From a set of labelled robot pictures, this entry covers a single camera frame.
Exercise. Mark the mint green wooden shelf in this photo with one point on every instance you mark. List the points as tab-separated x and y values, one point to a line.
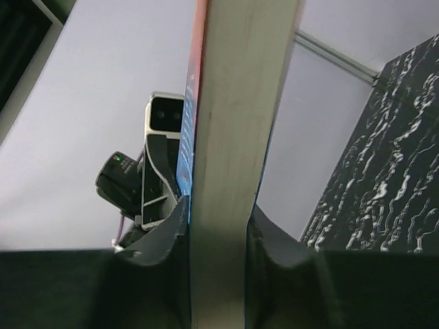
29	31

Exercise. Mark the left aluminium frame post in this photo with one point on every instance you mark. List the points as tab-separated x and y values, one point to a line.
337	58

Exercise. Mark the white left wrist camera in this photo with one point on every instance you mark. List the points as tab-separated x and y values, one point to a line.
163	114

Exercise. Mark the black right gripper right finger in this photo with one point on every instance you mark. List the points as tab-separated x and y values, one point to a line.
287	285

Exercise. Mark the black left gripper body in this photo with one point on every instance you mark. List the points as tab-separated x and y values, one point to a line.
119	183

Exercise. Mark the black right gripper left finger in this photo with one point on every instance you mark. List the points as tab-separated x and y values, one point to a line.
147	284

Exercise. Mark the black marbled table mat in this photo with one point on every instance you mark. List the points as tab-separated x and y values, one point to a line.
383	192

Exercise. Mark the blue orange sunset book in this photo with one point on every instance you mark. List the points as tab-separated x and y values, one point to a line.
238	62

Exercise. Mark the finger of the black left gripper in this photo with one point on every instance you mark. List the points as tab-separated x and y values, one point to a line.
160	192

